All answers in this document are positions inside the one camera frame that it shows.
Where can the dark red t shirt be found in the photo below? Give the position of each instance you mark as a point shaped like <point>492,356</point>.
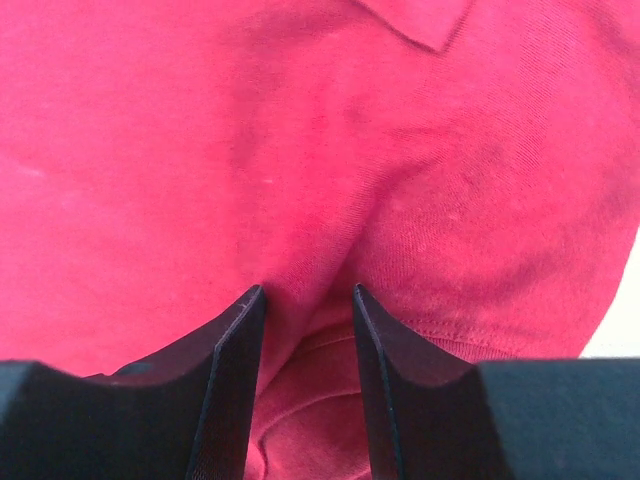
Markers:
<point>474,164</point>

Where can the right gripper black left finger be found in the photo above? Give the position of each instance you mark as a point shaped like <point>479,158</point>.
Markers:
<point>183,412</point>

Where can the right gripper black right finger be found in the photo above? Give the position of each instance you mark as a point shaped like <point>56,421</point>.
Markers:
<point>431,415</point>

